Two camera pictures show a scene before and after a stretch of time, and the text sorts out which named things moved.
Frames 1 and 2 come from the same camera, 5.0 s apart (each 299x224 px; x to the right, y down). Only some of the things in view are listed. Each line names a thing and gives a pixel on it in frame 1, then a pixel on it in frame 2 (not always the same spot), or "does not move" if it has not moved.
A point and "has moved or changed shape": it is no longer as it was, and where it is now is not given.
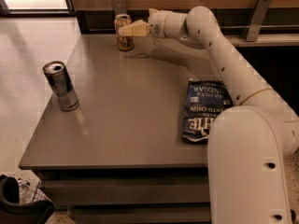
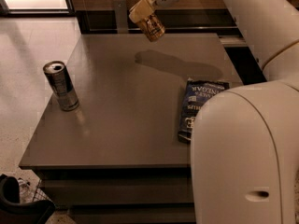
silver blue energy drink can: x=61 y=83 does not move
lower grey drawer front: x=142 y=214 does not move
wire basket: x=40 y=195 does not move
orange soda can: x=124 y=43 has moved or changed shape
